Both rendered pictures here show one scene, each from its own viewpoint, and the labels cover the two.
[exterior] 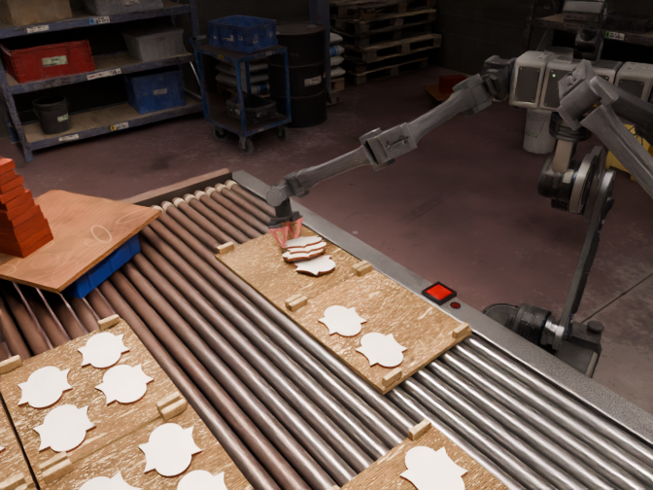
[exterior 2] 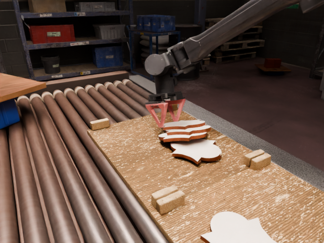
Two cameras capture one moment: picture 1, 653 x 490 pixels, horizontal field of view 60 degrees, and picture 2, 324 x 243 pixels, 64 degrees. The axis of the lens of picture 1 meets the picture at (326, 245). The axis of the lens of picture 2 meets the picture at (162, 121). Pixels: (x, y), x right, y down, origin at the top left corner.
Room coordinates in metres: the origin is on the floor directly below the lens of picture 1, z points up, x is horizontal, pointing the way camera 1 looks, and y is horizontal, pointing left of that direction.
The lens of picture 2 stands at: (0.93, 0.06, 1.32)
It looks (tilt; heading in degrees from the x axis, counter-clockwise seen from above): 26 degrees down; 7
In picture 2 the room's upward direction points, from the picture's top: straight up
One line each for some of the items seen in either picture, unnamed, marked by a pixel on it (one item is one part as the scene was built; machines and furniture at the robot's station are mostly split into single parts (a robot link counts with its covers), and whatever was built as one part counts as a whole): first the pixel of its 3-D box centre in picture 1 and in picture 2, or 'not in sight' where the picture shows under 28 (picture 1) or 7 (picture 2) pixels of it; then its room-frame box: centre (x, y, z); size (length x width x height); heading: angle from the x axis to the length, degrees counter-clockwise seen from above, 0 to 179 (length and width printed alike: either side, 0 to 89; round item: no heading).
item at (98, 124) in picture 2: (225, 248); (100, 124); (1.64, 0.35, 0.95); 0.06 x 0.02 x 0.03; 129
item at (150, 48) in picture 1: (154, 43); (109, 31); (5.74, 1.63, 0.76); 0.50 x 0.36 x 0.24; 132
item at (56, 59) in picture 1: (48, 56); (51, 33); (5.19, 2.44, 0.78); 0.66 x 0.45 x 0.28; 126
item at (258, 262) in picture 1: (291, 262); (168, 145); (1.58, 0.12, 0.93); 0.41 x 0.35 x 0.02; 39
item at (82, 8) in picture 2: (122, 1); (94, 6); (5.61, 1.81, 1.16); 0.60 x 0.40 x 0.15; 129
